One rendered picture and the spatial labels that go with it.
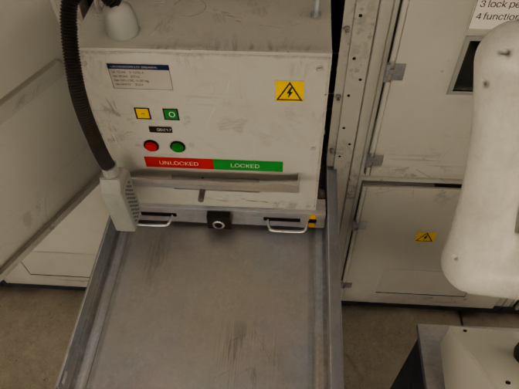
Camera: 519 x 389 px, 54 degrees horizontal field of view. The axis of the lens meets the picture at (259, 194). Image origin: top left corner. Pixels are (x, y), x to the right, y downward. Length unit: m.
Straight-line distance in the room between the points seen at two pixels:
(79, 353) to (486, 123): 0.95
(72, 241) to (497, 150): 1.50
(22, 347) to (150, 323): 1.15
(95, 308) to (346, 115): 0.78
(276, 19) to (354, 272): 1.13
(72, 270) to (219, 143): 1.20
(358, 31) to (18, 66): 0.75
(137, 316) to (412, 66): 0.86
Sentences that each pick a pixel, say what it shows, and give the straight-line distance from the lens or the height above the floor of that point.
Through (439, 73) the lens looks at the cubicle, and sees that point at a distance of 1.26.
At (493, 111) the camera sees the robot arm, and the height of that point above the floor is 1.40.
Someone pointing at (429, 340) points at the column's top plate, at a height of 0.75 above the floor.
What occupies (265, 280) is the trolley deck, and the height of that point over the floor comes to 0.85.
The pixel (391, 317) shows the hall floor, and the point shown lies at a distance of 2.20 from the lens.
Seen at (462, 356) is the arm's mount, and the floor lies 0.90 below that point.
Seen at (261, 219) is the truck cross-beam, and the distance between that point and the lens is 1.30.
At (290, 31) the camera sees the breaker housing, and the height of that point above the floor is 1.39.
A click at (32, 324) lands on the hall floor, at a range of 2.35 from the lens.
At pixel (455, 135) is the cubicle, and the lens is 1.40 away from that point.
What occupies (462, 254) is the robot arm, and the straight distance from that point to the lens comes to 1.03.
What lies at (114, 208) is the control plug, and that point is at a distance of 1.18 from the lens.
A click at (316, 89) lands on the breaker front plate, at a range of 1.00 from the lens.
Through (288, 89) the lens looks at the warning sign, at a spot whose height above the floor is 1.31.
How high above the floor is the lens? 1.95
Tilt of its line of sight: 51 degrees down
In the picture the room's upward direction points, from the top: 2 degrees counter-clockwise
